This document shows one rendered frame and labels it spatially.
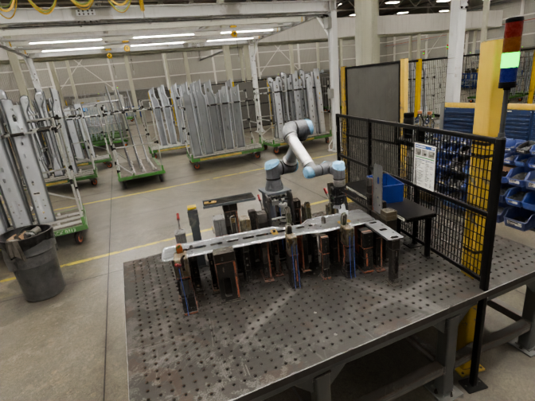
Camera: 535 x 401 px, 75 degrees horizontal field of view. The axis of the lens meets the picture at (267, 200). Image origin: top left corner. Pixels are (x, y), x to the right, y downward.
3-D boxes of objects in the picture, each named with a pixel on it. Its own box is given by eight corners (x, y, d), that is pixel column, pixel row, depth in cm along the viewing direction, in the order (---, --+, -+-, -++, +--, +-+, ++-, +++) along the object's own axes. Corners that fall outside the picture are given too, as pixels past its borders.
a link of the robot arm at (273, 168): (263, 177, 281) (261, 160, 276) (278, 173, 286) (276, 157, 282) (269, 180, 270) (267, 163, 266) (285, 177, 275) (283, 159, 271)
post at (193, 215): (197, 268, 253) (186, 212, 239) (197, 263, 260) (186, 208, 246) (208, 266, 254) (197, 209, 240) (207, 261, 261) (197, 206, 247)
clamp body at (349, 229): (345, 281, 218) (344, 230, 207) (337, 272, 229) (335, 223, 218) (358, 278, 220) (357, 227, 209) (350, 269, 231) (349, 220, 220)
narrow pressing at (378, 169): (381, 216, 234) (381, 165, 223) (372, 210, 244) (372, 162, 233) (382, 215, 234) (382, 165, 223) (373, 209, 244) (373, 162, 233)
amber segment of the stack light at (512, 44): (511, 52, 153) (513, 36, 151) (497, 53, 159) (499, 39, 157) (524, 51, 154) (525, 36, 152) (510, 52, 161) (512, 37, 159)
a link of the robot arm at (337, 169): (338, 159, 222) (347, 161, 214) (339, 176, 225) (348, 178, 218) (329, 161, 219) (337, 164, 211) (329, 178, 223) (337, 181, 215)
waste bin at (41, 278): (13, 313, 349) (-14, 247, 325) (25, 286, 396) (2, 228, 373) (68, 297, 366) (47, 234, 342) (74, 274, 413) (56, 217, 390)
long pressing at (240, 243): (161, 265, 201) (160, 262, 201) (162, 248, 222) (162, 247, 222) (377, 221, 228) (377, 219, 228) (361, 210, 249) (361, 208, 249)
